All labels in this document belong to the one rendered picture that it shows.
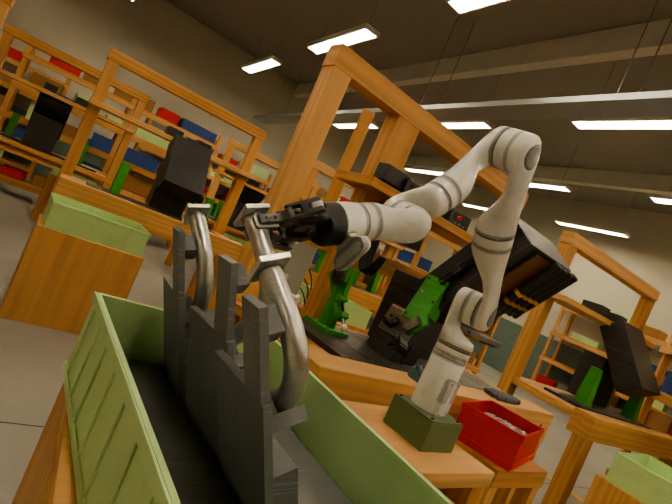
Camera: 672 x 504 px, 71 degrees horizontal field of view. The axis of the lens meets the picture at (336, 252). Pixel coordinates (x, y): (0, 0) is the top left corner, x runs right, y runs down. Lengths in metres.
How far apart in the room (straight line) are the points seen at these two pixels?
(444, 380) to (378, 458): 0.46
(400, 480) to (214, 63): 11.43
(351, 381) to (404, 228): 0.69
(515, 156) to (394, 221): 0.33
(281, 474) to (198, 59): 11.37
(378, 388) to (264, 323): 1.04
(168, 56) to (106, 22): 1.30
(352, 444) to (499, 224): 0.57
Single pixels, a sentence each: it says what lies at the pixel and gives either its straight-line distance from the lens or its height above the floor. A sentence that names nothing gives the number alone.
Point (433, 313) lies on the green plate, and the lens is 1.96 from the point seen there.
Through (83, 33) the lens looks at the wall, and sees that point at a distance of 11.52.
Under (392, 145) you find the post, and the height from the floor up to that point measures 1.72.
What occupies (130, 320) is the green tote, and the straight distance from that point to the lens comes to 1.03.
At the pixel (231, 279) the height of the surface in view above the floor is 1.12.
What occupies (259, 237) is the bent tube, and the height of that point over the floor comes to 1.19.
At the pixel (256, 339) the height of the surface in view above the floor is 1.10.
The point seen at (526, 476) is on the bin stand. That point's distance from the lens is 1.80.
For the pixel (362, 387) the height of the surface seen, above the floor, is 0.86.
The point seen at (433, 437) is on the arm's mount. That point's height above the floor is 0.89.
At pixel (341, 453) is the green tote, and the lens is 0.90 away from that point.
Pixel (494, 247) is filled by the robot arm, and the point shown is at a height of 1.37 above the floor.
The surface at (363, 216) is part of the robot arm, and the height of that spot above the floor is 1.29.
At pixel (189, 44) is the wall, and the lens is 11.82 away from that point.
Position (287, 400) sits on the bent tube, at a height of 1.03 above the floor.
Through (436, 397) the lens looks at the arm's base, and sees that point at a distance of 1.26.
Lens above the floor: 1.22
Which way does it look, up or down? 1 degrees down
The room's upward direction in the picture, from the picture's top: 23 degrees clockwise
